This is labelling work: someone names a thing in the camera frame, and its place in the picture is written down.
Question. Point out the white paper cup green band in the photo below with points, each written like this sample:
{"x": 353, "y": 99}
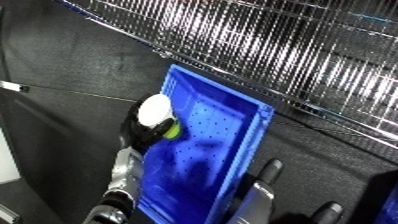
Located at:
{"x": 155, "y": 110}

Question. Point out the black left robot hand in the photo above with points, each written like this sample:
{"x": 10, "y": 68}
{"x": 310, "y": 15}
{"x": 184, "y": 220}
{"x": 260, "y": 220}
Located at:
{"x": 142, "y": 138}

